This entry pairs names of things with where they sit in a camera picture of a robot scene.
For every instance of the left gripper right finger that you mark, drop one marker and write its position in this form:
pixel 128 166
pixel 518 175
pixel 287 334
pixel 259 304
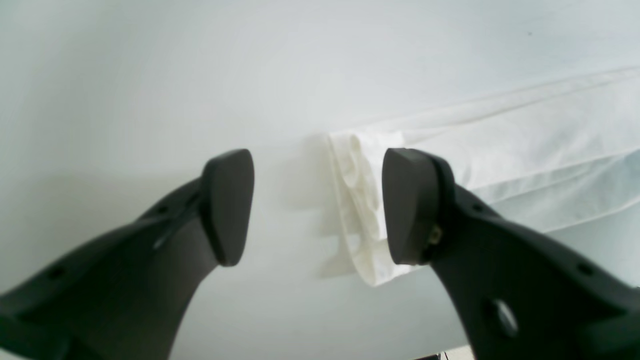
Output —
pixel 519 294

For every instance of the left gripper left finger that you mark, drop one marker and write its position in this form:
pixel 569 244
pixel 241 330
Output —
pixel 123 295

